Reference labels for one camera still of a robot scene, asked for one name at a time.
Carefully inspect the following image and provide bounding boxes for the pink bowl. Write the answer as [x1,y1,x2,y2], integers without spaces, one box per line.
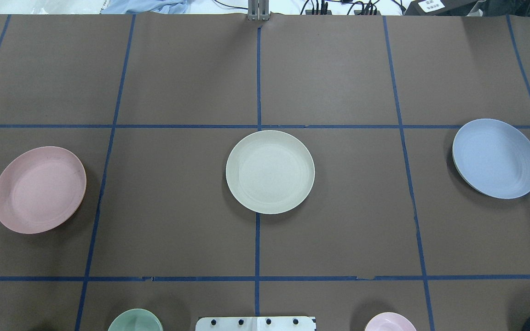
[364,312,416,331]

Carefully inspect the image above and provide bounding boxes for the blue plate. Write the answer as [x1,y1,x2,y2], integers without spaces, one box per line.
[451,119,530,200]

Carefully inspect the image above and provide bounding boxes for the cream plate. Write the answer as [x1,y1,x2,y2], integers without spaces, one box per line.
[225,130,316,215]

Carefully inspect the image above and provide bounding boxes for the green bowl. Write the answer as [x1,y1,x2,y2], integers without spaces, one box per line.
[108,308,164,331]

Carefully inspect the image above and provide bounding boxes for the blue cloth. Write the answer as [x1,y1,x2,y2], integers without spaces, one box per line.
[101,0,189,14]

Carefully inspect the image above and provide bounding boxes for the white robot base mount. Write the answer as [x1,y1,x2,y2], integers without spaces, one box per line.
[195,316,317,331]

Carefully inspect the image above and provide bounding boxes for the aluminium frame post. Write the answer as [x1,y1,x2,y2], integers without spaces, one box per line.
[248,0,271,21]

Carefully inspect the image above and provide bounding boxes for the pink plate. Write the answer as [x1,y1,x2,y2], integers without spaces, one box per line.
[0,146,87,234]

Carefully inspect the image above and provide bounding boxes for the black box with label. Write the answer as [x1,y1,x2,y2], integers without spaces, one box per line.
[403,0,487,17]

